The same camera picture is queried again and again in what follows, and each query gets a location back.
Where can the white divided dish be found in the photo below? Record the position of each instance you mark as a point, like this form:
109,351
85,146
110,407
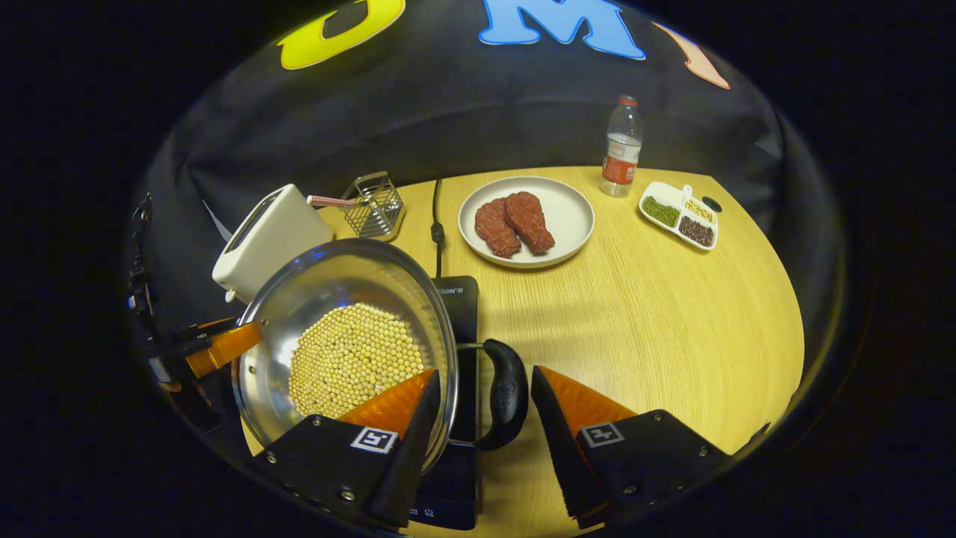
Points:
672,190

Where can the black induction cooktop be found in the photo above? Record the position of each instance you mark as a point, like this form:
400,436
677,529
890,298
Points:
463,314

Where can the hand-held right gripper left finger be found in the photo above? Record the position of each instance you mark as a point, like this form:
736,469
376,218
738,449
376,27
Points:
414,463

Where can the heap of green beans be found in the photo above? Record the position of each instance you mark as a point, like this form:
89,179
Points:
661,211

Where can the heap of dark red beans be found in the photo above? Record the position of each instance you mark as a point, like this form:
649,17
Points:
696,232

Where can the pink striped straw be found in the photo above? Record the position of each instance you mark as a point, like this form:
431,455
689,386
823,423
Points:
328,200

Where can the clear plastic water bottle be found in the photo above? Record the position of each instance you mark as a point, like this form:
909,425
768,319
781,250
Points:
621,161

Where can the pile of soybeans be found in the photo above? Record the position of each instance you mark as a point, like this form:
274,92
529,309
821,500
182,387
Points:
351,351

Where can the white toaster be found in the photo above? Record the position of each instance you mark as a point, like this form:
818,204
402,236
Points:
269,239

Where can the heap of small yellow beans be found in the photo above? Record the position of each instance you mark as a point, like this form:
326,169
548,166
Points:
699,210

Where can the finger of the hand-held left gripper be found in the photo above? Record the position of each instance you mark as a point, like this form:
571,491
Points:
216,323
228,347

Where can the stainless steel pot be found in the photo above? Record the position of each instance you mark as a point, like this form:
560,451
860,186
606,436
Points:
328,280

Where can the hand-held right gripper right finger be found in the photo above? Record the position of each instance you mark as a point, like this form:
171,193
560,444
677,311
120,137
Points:
556,456

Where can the red meat piece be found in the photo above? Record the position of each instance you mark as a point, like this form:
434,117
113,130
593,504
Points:
493,232
530,220

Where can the round white plate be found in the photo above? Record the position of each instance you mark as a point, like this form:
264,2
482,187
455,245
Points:
571,217

